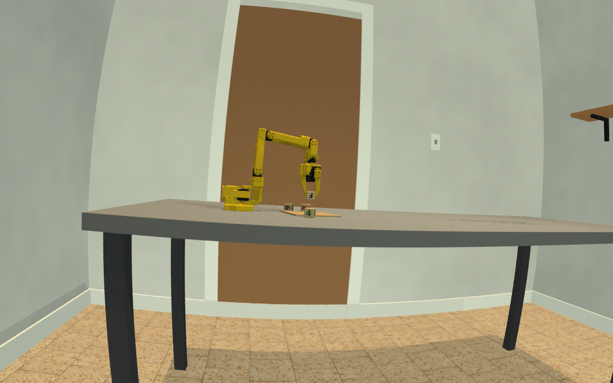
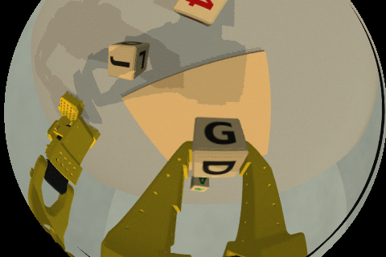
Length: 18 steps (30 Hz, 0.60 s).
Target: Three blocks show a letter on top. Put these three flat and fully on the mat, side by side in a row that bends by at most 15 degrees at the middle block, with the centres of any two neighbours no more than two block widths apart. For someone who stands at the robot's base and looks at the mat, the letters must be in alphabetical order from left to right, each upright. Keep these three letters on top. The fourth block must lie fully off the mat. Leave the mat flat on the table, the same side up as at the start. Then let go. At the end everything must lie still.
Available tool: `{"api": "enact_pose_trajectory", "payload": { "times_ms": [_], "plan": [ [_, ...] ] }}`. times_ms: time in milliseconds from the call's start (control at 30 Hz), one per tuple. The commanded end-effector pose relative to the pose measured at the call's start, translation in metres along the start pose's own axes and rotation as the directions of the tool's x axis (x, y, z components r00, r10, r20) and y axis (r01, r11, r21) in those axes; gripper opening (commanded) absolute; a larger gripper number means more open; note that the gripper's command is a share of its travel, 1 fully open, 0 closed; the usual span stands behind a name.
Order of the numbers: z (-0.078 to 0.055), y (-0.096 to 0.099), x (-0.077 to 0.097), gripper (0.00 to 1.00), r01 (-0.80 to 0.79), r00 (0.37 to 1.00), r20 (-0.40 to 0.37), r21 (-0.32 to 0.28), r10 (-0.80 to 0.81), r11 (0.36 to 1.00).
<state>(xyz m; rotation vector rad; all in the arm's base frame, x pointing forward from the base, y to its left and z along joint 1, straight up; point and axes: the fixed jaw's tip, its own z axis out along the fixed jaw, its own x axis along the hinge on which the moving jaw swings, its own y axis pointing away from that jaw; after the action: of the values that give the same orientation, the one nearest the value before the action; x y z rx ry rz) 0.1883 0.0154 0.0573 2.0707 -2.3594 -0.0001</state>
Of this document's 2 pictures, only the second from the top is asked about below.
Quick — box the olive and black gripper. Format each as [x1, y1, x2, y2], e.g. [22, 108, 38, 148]
[101, 23, 384, 257]

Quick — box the orange flat mat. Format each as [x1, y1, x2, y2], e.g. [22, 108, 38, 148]
[122, 51, 271, 161]

